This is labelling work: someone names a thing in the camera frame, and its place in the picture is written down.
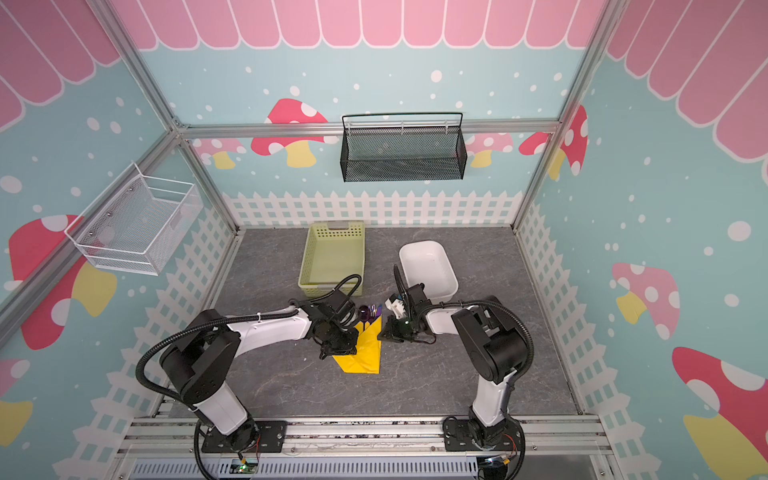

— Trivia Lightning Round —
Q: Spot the purple spoon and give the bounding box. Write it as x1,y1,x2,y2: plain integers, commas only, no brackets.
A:
358,305,371,326

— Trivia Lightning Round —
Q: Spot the yellow paper napkin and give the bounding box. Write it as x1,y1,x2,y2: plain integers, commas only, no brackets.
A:
334,317,382,374

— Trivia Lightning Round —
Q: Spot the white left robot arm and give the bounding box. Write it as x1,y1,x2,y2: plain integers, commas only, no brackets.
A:
159,305,360,440

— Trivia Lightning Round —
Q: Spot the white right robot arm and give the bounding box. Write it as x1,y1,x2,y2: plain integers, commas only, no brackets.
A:
379,284,535,443

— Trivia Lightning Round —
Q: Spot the white plastic tub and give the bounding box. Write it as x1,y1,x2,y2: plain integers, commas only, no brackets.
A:
399,240,459,303

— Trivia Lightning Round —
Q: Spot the green perforated plastic basket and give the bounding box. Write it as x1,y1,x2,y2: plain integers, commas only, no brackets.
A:
298,221,366,298

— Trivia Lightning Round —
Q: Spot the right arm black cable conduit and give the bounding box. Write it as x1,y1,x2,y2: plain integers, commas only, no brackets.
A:
392,263,536,480

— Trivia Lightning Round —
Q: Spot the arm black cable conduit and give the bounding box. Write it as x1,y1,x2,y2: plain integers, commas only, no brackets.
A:
392,263,536,480
134,273,364,480

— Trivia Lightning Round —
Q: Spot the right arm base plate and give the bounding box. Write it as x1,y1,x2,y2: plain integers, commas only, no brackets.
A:
442,416,525,452

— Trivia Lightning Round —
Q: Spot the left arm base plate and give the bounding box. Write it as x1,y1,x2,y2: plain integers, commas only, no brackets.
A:
202,419,288,454

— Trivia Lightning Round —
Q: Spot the black mesh wall basket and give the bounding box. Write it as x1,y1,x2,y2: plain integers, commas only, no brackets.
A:
340,112,468,182

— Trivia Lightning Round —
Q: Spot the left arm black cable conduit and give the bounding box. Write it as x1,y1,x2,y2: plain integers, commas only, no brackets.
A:
134,273,364,480

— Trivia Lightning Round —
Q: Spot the white wire wall basket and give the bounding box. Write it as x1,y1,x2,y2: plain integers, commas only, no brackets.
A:
64,164,203,276

